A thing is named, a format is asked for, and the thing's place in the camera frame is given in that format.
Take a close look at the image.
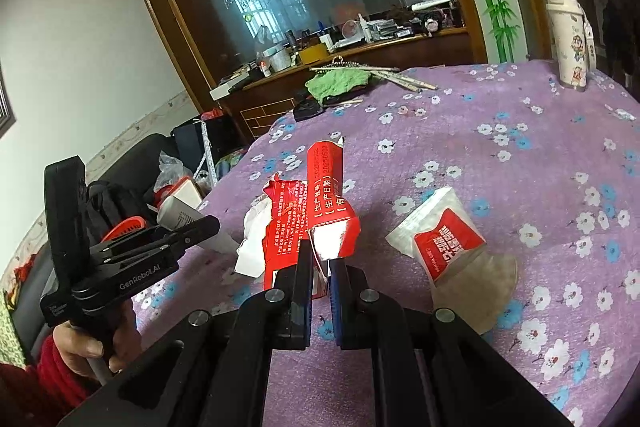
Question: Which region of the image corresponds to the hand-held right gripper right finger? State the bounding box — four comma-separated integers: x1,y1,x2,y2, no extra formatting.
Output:
327,259,576,427

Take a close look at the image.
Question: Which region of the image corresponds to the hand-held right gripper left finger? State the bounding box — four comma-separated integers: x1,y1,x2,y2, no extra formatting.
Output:
55,242,313,427

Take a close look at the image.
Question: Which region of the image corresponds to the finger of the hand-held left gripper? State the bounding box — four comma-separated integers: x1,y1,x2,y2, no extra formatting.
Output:
92,216,221,254
75,241,192,289

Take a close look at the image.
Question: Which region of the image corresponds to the red plastic basket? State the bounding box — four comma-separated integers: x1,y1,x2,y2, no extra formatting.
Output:
100,216,151,244

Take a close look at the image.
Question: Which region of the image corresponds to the red box with silver lining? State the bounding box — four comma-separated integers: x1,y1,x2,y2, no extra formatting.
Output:
306,138,362,280

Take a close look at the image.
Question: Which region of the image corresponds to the person's left forearm red sleeve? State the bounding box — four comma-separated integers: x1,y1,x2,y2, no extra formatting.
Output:
0,334,101,427

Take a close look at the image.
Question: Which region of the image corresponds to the person's left hand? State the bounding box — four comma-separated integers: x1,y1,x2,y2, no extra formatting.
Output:
52,302,138,378

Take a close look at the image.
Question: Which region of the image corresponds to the red-lidded white container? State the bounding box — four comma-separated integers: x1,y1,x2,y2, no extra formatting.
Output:
152,177,203,210

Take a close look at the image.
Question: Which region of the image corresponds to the torn white paper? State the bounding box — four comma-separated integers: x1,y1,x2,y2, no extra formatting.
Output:
235,202,273,279

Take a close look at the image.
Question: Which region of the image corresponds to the clear plastic bag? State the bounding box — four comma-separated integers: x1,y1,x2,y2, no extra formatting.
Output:
152,151,193,192

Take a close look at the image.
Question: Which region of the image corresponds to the torn red carton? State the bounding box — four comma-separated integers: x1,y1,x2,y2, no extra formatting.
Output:
262,174,331,298

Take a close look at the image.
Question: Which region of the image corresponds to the colourful bag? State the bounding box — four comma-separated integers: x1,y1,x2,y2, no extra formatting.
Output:
215,151,247,180

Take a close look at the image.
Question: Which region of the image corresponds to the black case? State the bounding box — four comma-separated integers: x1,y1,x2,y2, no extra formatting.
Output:
172,117,241,168

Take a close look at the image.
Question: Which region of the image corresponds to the red and white wrapper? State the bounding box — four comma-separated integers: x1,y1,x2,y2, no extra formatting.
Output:
385,186,519,335

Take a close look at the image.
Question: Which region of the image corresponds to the black pouch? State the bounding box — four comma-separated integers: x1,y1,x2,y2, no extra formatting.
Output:
293,99,326,122

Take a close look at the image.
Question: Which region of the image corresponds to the silver pot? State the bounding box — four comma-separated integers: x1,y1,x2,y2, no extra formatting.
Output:
262,48,293,72

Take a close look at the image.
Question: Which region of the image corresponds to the thin wooden stick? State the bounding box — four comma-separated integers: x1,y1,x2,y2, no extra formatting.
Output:
325,95,369,108

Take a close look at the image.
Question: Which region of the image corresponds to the purple floral tablecloth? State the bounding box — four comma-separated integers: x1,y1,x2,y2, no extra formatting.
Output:
127,59,640,427

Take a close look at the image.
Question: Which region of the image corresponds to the green cloth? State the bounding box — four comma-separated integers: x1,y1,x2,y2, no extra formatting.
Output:
305,69,372,104

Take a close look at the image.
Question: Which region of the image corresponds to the yellow box on counter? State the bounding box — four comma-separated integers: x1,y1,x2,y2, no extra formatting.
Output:
298,46,331,64

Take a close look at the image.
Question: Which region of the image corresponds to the wooden chopstick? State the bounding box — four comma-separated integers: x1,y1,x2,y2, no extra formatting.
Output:
310,64,401,74
370,71,439,92

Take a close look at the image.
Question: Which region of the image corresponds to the wooden counter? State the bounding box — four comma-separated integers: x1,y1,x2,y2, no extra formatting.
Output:
210,29,488,142

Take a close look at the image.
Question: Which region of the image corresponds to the small white fan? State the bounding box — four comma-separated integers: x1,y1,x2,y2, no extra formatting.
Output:
340,19,362,44

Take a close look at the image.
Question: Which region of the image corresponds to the white printed tumbler with lid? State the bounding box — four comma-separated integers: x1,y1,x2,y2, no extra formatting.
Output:
545,0,598,92

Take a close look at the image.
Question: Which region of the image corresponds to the dark picture frame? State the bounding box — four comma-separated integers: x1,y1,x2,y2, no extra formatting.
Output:
0,62,16,138

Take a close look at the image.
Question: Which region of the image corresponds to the bead chain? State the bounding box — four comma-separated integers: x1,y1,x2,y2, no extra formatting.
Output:
320,56,363,70

